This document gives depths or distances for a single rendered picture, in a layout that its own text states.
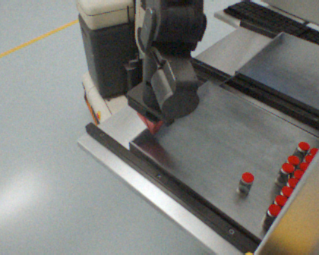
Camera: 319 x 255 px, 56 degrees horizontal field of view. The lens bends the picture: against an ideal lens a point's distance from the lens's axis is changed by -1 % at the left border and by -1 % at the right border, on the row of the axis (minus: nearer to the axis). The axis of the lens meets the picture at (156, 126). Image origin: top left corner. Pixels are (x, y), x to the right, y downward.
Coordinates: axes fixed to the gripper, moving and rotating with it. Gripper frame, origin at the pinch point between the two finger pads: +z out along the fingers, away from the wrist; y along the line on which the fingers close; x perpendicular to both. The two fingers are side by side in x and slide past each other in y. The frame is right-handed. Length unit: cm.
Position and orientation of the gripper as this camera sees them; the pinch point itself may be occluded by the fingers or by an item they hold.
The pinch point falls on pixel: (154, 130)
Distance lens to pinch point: 62.2
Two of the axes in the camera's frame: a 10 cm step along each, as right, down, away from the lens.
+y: 7.5, 5.4, -3.9
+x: 6.6, -5.5, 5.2
